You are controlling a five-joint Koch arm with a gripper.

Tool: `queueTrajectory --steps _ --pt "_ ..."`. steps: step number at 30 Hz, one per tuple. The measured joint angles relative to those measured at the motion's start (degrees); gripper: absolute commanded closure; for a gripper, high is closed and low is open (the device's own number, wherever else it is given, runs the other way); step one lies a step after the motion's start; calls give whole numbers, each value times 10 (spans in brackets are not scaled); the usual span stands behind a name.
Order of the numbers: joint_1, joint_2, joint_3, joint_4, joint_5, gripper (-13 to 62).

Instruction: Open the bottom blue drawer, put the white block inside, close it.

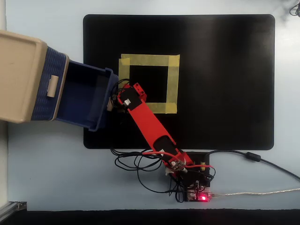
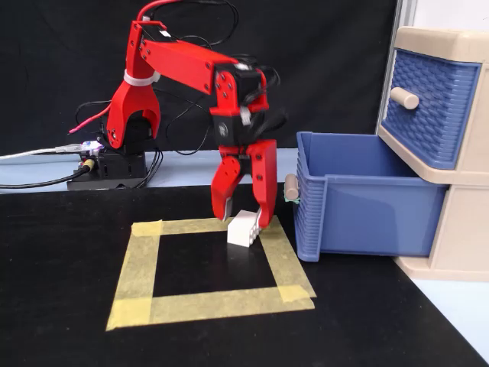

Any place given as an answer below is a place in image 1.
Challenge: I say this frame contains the beige plastic drawer cabinet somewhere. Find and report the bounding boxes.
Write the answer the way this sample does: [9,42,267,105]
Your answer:
[0,30,70,124]

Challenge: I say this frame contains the coiled black cable bundle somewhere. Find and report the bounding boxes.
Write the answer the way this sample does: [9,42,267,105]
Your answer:
[289,0,300,17]

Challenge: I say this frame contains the black rectangular table mat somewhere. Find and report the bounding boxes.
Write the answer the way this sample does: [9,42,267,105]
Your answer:
[82,14,276,150]

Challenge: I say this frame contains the aluminium frame profile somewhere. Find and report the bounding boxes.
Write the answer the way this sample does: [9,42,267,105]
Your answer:
[0,201,28,220]

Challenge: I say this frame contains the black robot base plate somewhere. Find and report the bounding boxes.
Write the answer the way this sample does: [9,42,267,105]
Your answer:
[185,151,213,203]

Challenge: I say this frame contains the black power cable with ferrite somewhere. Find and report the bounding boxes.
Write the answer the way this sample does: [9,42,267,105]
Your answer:
[203,150,300,181]

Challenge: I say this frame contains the yellow masking tape strip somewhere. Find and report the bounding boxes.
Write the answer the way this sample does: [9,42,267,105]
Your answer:
[145,102,178,115]
[118,58,131,90]
[120,53,180,67]
[165,54,180,115]

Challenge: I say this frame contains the blue woven drawer plain handle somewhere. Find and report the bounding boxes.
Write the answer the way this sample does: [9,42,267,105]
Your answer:
[30,46,68,121]

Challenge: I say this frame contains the robot controller circuit board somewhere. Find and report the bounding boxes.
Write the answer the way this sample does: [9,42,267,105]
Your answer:
[187,191,213,203]

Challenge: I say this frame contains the blue woven drawer green-taped handle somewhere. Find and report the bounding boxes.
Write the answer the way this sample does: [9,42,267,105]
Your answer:
[55,60,119,132]

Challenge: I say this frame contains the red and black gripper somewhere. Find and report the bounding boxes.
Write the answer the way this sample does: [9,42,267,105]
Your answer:
[117,82,148,111]

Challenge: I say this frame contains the red robot wire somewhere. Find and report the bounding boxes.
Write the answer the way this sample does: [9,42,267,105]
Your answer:
[142,151,215,181]

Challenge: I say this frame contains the black servo wires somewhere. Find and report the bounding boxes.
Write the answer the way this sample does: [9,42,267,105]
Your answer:
[110,78,216,203]

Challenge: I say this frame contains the silver USB cable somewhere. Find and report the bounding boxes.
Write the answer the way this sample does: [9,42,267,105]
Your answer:
[210,188,300,197]

